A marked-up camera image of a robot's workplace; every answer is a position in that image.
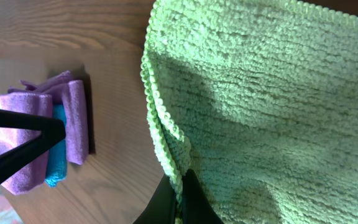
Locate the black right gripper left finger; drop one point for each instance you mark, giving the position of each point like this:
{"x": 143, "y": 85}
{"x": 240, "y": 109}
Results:
{"x": 162, "y": 206}

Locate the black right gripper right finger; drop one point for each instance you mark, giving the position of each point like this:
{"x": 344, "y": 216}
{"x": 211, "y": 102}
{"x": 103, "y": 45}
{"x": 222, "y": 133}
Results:
{"x": 195, "y": 206}

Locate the folded blue cloth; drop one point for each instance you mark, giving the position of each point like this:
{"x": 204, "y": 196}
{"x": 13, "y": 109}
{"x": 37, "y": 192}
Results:
{"x": 57, "y": 162}

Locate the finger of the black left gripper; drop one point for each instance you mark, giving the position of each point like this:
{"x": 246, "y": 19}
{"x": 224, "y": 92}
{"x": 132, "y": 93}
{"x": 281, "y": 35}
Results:
{"x": 51, "y": 131}

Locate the light green cloth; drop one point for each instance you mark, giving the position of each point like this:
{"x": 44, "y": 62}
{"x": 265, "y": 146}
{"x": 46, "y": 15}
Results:
{"x": 260, "y": 100}

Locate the folded purple cloth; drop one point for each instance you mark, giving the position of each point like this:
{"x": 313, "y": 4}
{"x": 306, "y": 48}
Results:
{"x": 39, "y": 100}

